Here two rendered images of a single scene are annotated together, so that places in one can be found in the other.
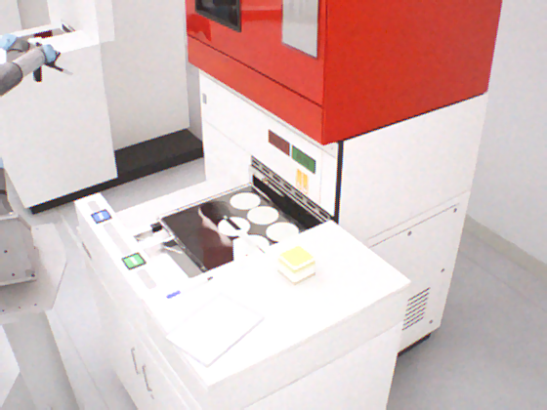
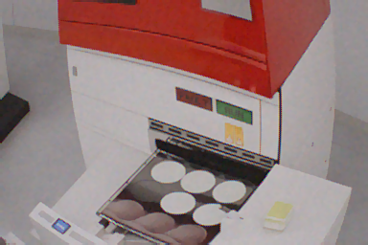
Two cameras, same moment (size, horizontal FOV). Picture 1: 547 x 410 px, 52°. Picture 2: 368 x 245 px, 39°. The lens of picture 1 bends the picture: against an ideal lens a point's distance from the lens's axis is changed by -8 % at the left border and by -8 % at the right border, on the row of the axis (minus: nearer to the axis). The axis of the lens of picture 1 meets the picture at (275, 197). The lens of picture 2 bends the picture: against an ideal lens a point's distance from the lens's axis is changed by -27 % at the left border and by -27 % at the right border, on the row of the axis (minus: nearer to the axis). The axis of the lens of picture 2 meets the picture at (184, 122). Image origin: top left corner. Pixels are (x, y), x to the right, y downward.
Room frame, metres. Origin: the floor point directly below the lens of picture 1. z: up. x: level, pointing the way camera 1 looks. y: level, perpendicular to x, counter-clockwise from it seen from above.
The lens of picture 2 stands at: (0.22, 0.56, 2.26)
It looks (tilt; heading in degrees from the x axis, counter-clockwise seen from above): 38 degrees down; 340
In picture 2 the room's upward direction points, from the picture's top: 5 degrees counter-clockwise
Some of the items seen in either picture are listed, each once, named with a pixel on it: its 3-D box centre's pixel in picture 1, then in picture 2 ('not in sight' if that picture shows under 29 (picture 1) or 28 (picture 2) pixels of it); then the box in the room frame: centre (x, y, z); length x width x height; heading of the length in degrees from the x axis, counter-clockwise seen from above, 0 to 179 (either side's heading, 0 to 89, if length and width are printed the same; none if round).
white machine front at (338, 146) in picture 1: (260, 147); (160, 107); (1.81, 0.05, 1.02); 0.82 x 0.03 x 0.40; 34
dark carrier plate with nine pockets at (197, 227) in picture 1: (233, 226); (177, 203); (1.53, 0.13, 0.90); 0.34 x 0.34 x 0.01; 34
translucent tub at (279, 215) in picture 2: (296, 266); (279, 217); (1.21, -0.05, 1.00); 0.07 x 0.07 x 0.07; 37
